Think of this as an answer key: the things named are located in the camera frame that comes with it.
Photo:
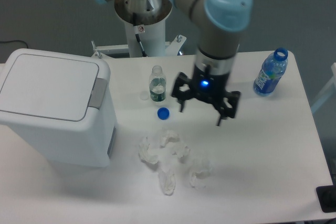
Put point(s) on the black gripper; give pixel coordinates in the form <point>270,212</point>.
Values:
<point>207,88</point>

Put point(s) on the white push-button trash can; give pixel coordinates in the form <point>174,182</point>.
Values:
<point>60,104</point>

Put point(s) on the blue bottle cap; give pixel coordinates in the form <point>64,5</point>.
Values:
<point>163,113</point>

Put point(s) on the clear green-label plastic bottle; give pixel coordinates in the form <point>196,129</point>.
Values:
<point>157,84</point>

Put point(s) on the crumpled white tissue top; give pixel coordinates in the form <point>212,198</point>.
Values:
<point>169,136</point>

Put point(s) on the crumpled white tissue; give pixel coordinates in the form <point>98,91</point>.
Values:
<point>167,182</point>
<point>169,136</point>
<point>144,153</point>
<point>180,149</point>
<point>200,169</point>

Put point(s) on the crumpled white tissue middle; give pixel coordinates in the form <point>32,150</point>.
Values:
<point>180,149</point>

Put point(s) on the white bottle cap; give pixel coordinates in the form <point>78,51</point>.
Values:
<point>144,96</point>

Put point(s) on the crumpled white tissue right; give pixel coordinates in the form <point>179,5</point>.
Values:
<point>200,169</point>

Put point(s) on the blue plastic bottle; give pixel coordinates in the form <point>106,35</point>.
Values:
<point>272,69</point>

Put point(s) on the crumpled white tissue left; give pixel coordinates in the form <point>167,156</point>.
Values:
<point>144,153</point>

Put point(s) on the crumpled white tissue bottom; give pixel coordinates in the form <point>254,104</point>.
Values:
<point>167,182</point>

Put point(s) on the black device table corner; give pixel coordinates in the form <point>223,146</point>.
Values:
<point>326,197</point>

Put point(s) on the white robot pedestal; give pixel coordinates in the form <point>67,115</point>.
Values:
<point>145,26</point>

